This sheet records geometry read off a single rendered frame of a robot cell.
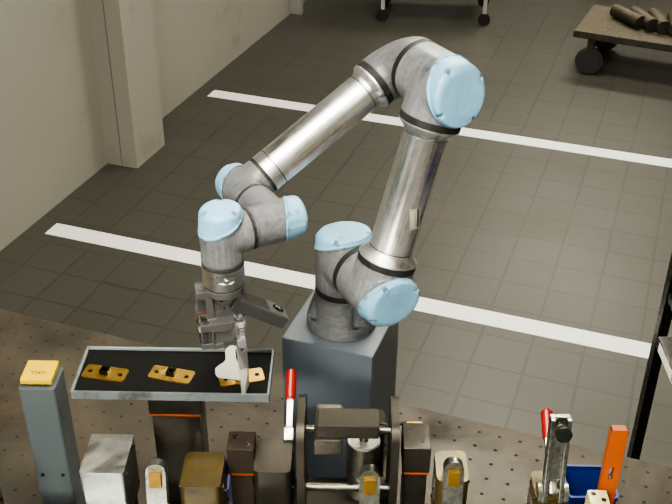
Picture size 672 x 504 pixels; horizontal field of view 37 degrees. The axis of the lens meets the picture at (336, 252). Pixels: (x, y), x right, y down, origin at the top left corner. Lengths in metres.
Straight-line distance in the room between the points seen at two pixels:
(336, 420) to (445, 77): 0.62
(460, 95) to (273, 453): 0.73
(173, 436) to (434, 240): 2.75
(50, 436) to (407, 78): 0.97
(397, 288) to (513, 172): 3.38
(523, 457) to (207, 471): 0.89
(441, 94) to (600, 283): 2.74
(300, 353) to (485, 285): 2.25
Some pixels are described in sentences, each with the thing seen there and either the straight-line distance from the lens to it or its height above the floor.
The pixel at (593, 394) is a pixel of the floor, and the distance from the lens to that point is 3.78.
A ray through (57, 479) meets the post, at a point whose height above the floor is 0.91.
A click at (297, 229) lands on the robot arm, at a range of 1.73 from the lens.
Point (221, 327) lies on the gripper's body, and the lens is 1.78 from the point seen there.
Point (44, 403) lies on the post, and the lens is 1.99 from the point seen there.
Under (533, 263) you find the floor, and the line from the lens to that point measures 4.46.
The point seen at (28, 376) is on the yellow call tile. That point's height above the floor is 1.16.
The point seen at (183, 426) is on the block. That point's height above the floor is 1.06.
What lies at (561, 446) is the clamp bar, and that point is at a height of 1.16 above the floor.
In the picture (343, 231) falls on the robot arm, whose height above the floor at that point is 1.33.
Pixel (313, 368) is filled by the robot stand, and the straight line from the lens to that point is 2.11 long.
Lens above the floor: 2.36
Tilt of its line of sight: 32 degrees down
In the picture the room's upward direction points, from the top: straight up
